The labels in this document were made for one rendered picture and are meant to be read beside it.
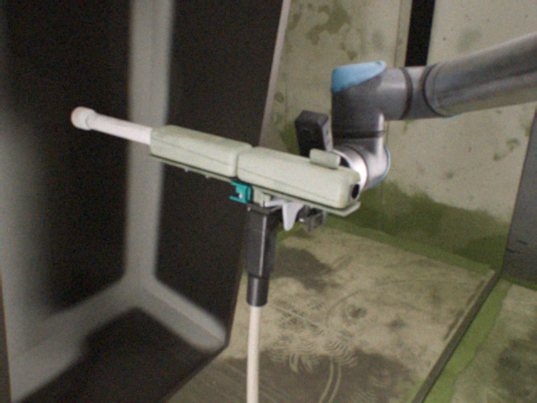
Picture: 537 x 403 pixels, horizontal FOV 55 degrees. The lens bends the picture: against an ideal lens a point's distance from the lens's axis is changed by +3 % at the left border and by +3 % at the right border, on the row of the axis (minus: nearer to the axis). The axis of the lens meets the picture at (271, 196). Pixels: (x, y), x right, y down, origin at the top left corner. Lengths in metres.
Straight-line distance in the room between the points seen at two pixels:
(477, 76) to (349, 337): 1.54
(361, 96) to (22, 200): 0.72
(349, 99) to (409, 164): 1.88
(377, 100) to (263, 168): 0.32
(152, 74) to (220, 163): 0.65
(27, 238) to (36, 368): 0.33
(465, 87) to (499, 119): 1.75
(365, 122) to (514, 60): 0.25
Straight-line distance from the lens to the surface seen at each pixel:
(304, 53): 2.89
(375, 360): 2.05
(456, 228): 2.74
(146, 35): 1.23
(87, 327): 1.47
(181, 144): 0.68
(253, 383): 0.76
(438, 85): 0.84
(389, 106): 0.87
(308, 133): 0.70
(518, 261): 2.73
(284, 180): 0.59
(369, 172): 0.84
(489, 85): 0.75
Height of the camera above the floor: 1.36
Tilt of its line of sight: 23 degrees down
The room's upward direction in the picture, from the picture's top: straight up
